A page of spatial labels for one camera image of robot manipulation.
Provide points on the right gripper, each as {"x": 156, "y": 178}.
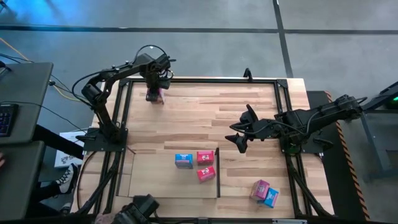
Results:
{"x": 261, "y": 127}

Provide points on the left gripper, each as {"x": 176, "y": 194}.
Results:
{"x": 154, "y": 81}

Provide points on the red cereal box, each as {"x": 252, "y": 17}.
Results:
{"x": 206, "y": 174}
{"x": 205, "y": 157}

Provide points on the blue cereal box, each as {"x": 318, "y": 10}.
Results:
{"x": 271, "y": 198}
{"x": 184, "y": 160}

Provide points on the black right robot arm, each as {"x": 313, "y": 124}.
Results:
{"x": 326, "y": 112}

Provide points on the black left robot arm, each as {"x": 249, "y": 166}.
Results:
{"x": 105, "y": 81}

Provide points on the black clamp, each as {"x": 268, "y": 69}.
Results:
{"x": 248, "y": 75}

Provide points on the shallow wooden tray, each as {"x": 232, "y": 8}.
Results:
{"x": 217, "y": 174}

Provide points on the black hazard-striped floor mat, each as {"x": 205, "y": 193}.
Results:
{"x": 332, "y": 186}

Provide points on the person's leg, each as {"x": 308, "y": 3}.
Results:
{"x": 53, "y": 140}

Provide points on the white cardboard box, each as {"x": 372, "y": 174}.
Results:
{"x": 63, "y": 160}

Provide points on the black device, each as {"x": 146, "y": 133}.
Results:
{"x": 140, "y": 207}

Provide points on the person's shoe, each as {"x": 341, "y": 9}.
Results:
{"x": 69, "y": 179}
{"x": 66, "y": 208}

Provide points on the grey desk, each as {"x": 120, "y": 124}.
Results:
{"x": 18, "y": 180}
{"x": 28, "y": 90}

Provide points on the dark metal cart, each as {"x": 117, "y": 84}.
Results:
{"x": 373, "y": 146}

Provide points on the black keyboard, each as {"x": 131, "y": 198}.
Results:
{"x": 7, "y": 119}

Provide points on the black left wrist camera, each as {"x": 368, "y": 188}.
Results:
{"x": 165, "y": 84}

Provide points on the silver bracket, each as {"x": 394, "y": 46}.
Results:
{"x": 289, "y": 221}

